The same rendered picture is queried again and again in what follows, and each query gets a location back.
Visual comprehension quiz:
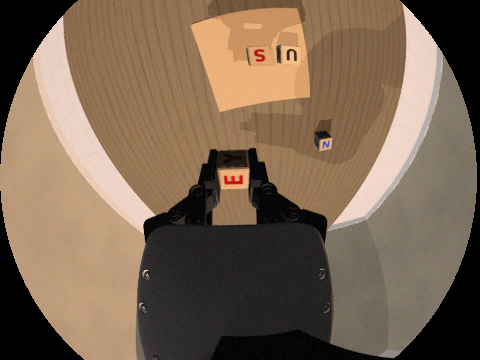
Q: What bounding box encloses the tan flat mat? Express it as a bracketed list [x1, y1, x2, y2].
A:
[191, 8, 310, 112]

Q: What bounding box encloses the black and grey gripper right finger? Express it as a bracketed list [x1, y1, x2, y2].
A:
[247, 148, 327, 244]

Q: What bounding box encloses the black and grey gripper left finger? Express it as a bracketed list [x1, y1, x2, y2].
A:
[143, 149, 220, 243]

